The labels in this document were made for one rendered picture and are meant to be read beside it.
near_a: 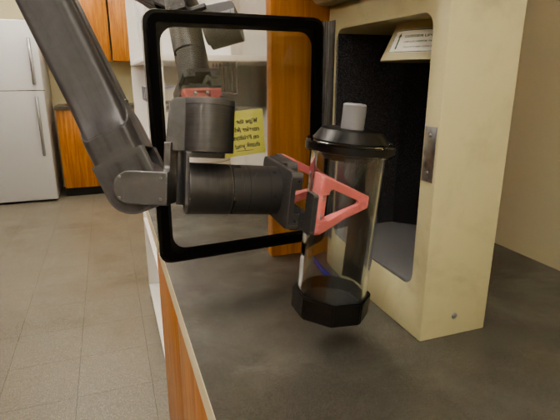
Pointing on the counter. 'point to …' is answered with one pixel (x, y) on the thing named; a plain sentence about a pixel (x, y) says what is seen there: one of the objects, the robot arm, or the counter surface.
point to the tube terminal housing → (451, 155)
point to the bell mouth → (410, 42)
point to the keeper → (429, 153)
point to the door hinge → (328, 72)
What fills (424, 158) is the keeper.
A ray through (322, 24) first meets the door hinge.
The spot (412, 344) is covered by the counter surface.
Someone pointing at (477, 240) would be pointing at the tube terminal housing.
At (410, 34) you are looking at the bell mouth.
